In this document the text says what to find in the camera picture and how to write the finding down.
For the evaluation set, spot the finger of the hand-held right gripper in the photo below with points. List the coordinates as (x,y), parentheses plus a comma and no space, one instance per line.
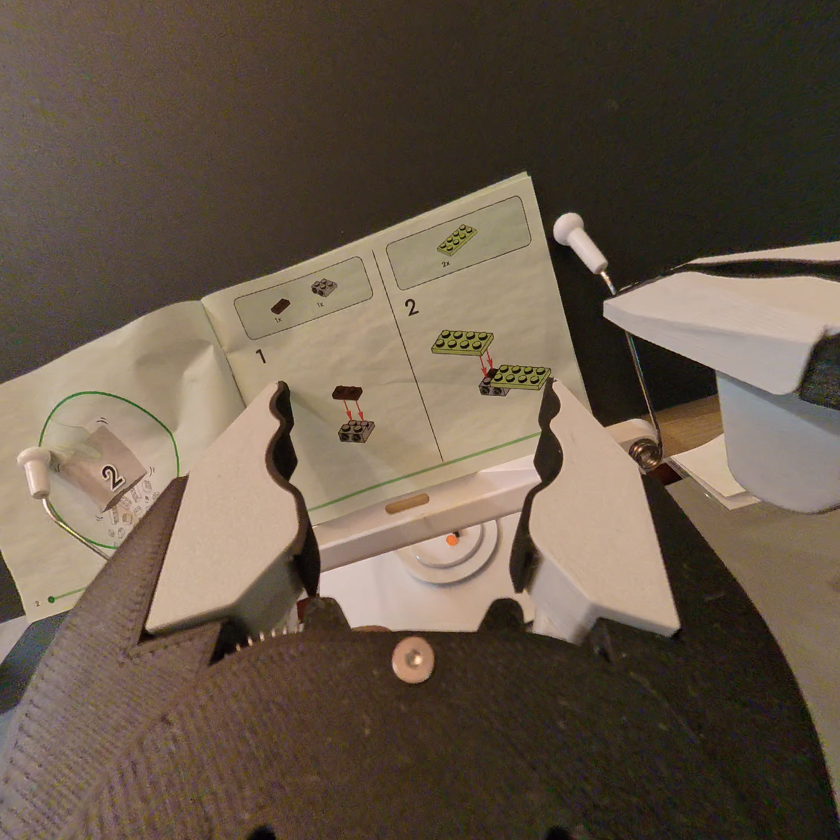
(715,321)
(774,256)

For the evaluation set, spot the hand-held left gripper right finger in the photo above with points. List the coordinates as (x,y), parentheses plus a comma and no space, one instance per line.
(597,525)

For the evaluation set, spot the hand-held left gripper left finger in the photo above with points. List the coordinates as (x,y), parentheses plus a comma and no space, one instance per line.
(223,525)

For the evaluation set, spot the pale green instruction booklet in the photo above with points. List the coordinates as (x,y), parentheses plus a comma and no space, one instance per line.
(394,295)

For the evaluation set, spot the white paper sheet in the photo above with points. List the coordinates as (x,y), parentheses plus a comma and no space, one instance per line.
(702,482)

